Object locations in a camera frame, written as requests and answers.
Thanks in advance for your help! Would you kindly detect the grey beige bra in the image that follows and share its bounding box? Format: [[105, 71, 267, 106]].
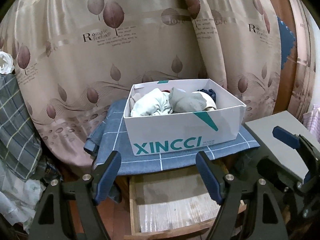
[[192, 91, 217, 111]]

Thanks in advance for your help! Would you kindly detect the wooden open drawer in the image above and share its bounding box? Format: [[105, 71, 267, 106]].
[[123, 166, 249, 240]]

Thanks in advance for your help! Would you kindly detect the grey cabinet top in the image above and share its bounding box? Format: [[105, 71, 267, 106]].
[[244, 111, 319, 181]]

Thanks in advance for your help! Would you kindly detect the blue checked table cloth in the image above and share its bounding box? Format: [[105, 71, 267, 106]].
[[83, 99, 261, 204]]

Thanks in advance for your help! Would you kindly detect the white XINCCI shoe box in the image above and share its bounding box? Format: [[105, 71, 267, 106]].
[[123, 79, 246, 155]]

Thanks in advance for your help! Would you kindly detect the dark navy patterned garment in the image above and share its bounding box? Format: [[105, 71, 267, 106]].
[[196, 89, 216, 103]]

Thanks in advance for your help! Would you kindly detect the plaid grey cloth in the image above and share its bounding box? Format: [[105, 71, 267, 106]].
[[0, 74, 42, 180]]

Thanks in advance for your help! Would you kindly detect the white crumpled plastic bag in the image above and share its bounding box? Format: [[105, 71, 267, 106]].
[[0, 162, 46, 232]]

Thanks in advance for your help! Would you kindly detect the leaf patterned beige curtain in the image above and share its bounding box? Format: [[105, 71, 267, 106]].
[[0, 0, 320, 168]]

